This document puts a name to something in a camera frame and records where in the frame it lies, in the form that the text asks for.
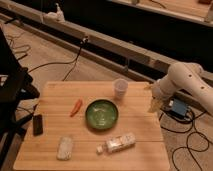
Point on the black rectangular block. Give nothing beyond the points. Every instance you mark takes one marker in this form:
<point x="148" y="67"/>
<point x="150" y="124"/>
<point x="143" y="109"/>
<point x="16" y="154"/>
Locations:
<point x="37" y="125"/>

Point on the green ceramic bowl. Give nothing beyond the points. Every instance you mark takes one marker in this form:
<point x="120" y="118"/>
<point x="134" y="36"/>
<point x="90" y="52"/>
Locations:
<point x="101" y="114"/>

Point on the white object on rail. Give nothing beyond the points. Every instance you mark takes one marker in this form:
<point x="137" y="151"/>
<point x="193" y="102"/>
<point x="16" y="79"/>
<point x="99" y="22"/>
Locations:
<point x="58" y="15"/>

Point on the white sponge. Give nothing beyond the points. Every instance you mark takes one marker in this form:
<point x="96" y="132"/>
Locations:
<point x="65" y="147"/>

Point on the clear plastic bottle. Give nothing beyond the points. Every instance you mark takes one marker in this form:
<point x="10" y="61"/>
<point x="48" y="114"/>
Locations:
<point x="117" y="144"/>

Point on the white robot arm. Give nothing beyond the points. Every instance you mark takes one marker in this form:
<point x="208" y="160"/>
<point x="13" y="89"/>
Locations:
<point x="182" y="76"/>

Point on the wooden rail beam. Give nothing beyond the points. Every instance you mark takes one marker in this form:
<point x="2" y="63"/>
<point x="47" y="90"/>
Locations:
<point x="150" y="40"/>

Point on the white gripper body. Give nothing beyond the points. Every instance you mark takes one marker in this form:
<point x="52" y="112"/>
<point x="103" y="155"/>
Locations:
<point x="161" y="90"/>

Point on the blue box on floor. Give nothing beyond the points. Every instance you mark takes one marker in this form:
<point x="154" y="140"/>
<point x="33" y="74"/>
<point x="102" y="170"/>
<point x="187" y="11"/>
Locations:
<point x="178" y="108"/>

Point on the black stand left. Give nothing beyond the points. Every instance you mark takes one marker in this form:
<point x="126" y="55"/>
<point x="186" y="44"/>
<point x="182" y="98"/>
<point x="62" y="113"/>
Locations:
<point x="17" y="86"/>

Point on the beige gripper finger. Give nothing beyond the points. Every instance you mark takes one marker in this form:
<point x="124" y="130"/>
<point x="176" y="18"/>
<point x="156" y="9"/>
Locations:
<point x="155" y="105"/>
<point x="148" y="87"/>

